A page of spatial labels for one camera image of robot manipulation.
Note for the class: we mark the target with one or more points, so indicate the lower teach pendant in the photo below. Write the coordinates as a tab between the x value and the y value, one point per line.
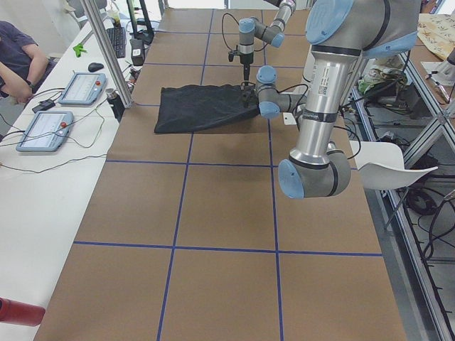
46	132

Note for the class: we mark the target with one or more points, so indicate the black computer mouse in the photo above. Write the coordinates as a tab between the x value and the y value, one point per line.
94	67

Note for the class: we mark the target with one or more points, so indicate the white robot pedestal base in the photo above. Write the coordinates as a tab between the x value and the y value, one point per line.
291	119

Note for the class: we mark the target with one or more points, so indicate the aluminium frame post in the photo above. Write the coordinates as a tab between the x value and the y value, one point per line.
93	14

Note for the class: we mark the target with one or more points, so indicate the black graphic t-shirt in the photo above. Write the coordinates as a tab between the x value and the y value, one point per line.
193	108

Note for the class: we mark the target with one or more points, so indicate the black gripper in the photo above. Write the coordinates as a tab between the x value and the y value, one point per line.
246	97
245	59

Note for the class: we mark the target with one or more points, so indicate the black keyboard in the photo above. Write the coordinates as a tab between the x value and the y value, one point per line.
117	38

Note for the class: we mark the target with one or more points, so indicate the teach pendant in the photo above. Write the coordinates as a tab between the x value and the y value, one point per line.
46	132
83	89

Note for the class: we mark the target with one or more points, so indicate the upper teach pendant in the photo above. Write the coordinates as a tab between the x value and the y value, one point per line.
83	89

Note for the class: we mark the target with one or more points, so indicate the white plastic chair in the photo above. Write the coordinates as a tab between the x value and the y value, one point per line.
381	166

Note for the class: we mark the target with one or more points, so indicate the seated person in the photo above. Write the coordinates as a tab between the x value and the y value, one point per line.
24	66

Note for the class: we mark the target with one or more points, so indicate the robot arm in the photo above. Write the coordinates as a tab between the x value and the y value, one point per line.
252	28
340	33

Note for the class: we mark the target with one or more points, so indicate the black thermos bottle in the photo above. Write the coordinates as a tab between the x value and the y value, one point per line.
116	103

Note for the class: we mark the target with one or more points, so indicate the red bottle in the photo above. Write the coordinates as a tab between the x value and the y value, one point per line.
18	313

